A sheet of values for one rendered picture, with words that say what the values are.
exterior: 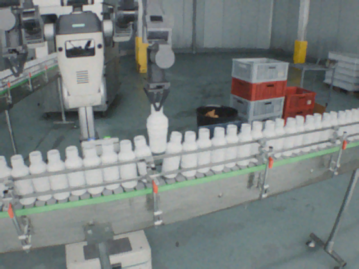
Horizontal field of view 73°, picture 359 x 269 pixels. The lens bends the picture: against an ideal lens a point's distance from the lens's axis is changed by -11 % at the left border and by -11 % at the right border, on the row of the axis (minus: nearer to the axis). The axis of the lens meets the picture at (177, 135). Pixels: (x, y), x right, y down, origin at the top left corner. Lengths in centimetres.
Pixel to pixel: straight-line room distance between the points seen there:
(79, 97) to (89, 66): 17
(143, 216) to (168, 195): 12
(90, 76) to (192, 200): 78
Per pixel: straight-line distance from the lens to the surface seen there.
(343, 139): 137
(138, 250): 175
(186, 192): 101
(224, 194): 110
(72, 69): 139
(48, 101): 491
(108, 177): 93
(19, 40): 96
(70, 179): 93
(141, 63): 856
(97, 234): 102
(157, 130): 89
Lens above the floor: 154
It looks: 23 degrees down
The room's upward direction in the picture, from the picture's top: 1 degrees clockwise
